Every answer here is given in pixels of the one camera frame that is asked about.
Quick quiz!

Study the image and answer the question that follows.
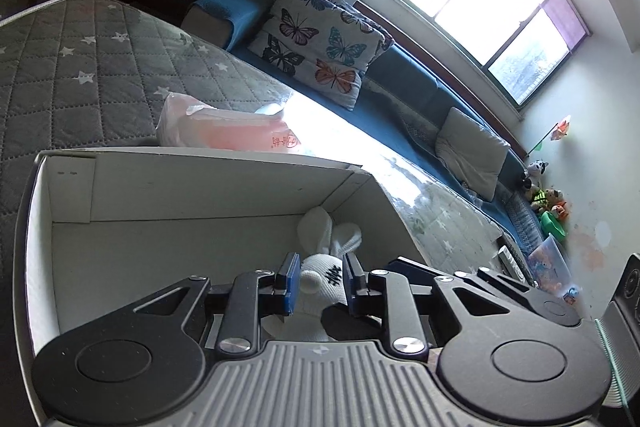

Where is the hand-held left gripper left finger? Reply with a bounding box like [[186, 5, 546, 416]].
[[132, 252, 303, 355]]

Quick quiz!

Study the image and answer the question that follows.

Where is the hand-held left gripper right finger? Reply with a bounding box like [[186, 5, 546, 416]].
[[342, 252, 501, 358]]

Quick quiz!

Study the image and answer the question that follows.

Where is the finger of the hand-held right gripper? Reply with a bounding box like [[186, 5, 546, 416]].
[[387, 257, 583, 328]]

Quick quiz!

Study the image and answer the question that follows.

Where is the white rabbit plush toy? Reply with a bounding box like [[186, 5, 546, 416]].
[[262, 206, 363, 342]]

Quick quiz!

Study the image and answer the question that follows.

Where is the dark cardboard box white inside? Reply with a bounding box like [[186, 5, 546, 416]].
[[12, 149, 431, 358]]

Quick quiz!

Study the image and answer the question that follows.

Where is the grey star quilted desktop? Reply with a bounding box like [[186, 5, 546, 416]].
[[0, 0, 506, 427]]

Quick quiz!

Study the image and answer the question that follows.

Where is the clear plastic toy bin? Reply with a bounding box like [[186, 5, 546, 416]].
[[525, 234, 573, 293]]

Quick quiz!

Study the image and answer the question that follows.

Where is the green plastic bowl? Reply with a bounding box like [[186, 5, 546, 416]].
[[541, 211, 568, 240]]

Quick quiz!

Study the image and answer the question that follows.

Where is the plush toy yellow vest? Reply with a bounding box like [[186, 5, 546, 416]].
[[530, 188, 566, 212]]

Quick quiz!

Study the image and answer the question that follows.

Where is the black white cow plush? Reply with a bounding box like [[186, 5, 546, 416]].
[[522, 159, 550, 190]]

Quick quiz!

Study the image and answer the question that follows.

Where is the white cushion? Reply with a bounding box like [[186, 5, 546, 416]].
[[435, 107, 511, 202]]

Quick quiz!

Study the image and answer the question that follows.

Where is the pink tissue pack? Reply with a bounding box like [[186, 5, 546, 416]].
[[156, 92, 301, 152]]

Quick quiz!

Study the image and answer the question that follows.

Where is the colourful pinwheel toy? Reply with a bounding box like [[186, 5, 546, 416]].
[[525, 117, 573, 158]]

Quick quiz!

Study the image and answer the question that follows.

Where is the blue sofa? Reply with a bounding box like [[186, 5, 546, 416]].
[[180, 0, 546, 253]]

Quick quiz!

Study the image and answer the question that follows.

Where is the butterfly print pillow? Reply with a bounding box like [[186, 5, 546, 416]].
[[287, 0, 396, 52], [247, 0, 386, 110]]

